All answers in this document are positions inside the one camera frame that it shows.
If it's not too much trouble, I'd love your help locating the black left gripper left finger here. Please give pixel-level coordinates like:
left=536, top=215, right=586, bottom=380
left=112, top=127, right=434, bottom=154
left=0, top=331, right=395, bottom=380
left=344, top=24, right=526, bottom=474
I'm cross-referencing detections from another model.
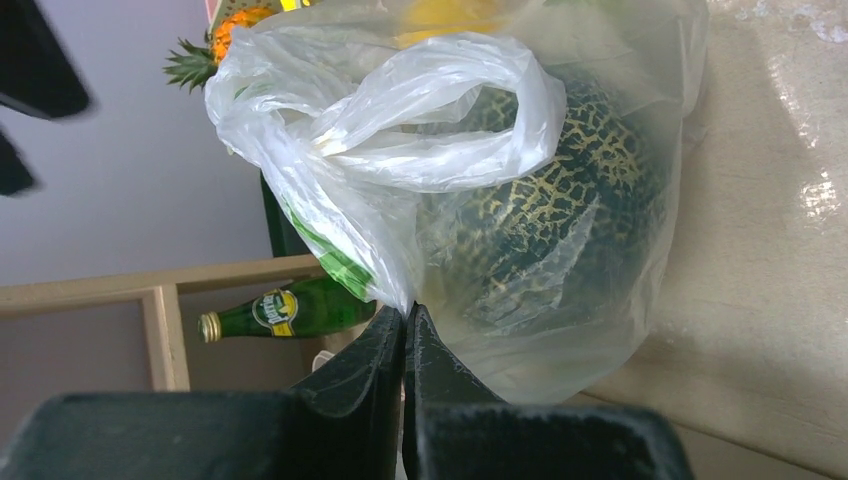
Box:
left=1, top=308, right=406, bottom=479

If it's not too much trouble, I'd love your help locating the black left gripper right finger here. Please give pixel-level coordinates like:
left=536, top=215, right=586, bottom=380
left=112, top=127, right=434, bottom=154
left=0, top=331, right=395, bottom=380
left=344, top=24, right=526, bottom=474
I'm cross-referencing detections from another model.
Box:
left=402, top=304, right=693, bottom=479

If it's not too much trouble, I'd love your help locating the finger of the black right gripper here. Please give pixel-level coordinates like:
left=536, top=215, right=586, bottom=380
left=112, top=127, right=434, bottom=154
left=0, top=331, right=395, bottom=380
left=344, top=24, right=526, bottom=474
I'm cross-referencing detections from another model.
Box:
left=0, top=131, right=37, bottom=197
left=1, top=0, right=92, bottom=120

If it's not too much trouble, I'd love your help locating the clear plastic grocery bag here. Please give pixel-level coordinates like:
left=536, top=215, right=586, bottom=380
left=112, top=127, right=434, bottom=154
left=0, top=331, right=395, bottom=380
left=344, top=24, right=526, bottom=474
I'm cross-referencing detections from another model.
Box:
left=204, top=1, right=710, bottom=404

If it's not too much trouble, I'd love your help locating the green perrier glass bottle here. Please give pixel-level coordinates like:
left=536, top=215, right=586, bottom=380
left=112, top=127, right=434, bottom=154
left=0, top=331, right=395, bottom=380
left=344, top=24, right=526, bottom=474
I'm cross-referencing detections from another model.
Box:
left=197, top=276, right=378, bottom=343

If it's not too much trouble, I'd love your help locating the orange toy pineapple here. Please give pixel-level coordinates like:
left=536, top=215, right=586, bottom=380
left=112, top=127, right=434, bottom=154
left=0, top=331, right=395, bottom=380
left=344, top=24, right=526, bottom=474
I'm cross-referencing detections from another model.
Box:
left=162, top=6, right=276, bottom=92

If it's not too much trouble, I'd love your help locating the black plastic tray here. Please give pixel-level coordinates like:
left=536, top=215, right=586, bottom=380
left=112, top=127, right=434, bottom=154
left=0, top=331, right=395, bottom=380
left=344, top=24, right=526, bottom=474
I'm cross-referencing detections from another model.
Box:
left=260, top=174, right=310, bottom=257

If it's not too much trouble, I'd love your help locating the wooden shelf unit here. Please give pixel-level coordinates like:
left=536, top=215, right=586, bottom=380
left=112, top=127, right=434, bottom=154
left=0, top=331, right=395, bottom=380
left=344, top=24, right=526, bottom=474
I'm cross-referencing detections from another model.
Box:
left=0, top=254, right=379, bottom=393

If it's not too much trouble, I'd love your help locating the green netted toy melon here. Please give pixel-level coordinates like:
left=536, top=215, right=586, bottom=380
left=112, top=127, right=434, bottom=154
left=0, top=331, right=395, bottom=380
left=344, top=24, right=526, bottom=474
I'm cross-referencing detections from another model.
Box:
left=417, top=65, right=667, bottom=336

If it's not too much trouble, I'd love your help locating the yellow toy bell pepper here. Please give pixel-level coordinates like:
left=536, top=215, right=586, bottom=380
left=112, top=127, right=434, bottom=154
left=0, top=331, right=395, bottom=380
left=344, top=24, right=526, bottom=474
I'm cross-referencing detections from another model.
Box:
left=396, top=0, right=502, bottom=48

